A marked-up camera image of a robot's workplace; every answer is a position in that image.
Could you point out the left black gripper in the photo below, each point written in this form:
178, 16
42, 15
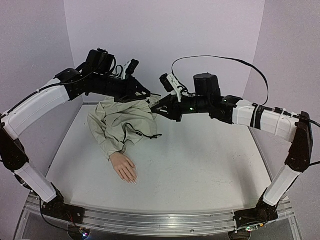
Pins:
131, 93

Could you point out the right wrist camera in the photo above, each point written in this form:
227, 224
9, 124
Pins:
172, 85

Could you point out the mannequin hand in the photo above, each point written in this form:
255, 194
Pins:
124, 167

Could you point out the beige jacket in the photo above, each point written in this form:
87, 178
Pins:
112, 123

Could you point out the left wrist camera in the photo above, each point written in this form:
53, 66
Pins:
129, 68

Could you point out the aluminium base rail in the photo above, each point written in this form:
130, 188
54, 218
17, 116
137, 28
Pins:
166, 224

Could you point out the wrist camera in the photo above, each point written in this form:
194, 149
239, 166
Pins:
172, 85
129, 68

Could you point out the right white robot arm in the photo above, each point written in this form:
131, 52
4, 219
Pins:
294, 128

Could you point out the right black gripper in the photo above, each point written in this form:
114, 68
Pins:
177, 110

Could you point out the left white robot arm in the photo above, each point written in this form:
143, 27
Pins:
64, 87

